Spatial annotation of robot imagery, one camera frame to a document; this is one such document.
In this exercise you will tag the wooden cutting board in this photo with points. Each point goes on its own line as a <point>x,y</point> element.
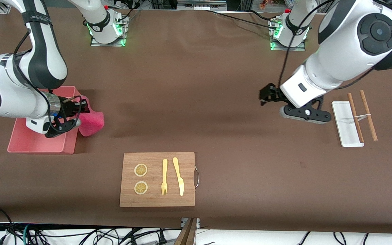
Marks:
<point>128,200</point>

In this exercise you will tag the black power plug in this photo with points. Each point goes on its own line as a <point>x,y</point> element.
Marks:
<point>162,239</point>

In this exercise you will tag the small metal bracket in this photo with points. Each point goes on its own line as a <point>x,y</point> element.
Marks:
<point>183,223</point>

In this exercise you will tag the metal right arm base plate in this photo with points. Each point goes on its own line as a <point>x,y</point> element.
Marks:
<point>95,43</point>

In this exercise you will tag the brown wooden plank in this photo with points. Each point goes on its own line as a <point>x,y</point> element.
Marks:
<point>187,236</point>

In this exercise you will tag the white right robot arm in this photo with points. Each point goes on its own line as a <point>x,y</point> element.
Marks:
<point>9,92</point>

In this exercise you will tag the white band on rods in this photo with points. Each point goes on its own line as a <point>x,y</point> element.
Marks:
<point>361,117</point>

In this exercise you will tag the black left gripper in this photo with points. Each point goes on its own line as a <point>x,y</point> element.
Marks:
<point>273,93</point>

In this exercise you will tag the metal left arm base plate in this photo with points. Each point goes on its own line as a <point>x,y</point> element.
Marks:
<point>277,48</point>

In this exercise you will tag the grey device box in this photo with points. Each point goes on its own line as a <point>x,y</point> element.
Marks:
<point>199,5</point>

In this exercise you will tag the pink plastic bin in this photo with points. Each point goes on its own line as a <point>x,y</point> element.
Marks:
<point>29,143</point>

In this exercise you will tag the yellow plastic fork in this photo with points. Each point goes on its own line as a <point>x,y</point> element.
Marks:
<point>164,170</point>

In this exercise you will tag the white rectangular tray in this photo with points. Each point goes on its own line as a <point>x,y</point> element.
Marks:
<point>344,126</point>

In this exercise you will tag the pink cloth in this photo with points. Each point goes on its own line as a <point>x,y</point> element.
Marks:
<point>92,124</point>

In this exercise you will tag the lemon slice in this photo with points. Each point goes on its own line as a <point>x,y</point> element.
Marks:
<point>140,170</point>
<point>141,188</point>

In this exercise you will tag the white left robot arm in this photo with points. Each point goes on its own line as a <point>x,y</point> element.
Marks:
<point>345,44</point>

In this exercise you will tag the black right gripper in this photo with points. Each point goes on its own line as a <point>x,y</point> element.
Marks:
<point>69,108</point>

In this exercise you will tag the yellow plastic knife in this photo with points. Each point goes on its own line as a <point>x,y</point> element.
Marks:
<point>177,170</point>

